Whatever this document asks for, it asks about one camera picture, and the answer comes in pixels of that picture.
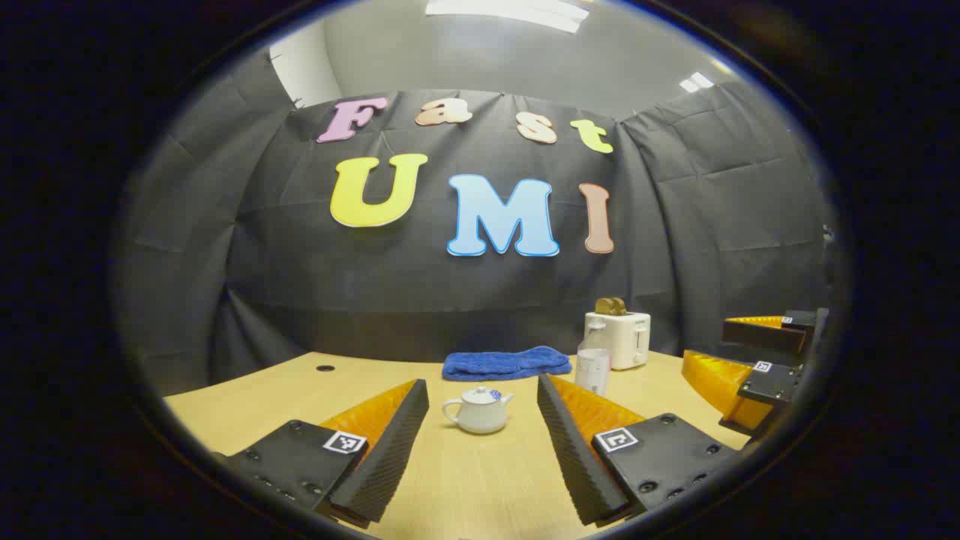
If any white toaster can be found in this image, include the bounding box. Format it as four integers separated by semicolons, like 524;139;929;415
584;310;652;371

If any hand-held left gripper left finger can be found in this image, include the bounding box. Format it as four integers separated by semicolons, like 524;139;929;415
214;379;430;526

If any white teacup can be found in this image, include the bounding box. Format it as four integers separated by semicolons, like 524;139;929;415
442;386;515;435

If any black backdrop cloth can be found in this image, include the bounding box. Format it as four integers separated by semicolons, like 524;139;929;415
120;52;835;395

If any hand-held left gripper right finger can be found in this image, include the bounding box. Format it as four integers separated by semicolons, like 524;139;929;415
537;373;743;527

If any blue towel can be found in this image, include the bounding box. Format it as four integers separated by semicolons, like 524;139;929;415
442;346;572;382

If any clear plastic water bottle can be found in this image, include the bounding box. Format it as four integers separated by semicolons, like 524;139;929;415
575;341;612;397

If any long ceiling light panel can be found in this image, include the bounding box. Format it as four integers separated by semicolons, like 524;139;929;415
426;0;590;35

